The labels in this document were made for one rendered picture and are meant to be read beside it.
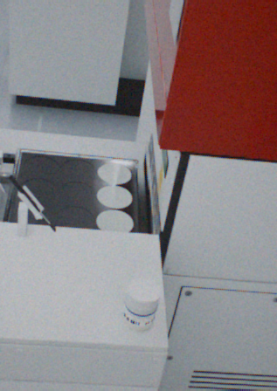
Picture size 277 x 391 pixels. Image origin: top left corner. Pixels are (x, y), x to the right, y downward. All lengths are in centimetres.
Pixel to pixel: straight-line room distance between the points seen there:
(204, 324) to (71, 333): 61
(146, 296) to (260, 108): 47
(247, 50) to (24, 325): 73
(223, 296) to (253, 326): 17
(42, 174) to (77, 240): 35
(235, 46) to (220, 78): 8
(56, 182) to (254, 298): 65
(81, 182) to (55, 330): 59
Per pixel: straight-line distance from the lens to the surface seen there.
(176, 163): 142
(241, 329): 188
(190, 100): 133
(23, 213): 146
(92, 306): 138
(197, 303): 177
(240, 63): 131
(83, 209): 170
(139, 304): 128
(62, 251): 148
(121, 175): 183
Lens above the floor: 202
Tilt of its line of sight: 39 degrees down
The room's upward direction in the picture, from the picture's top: 11 degrees clockwise
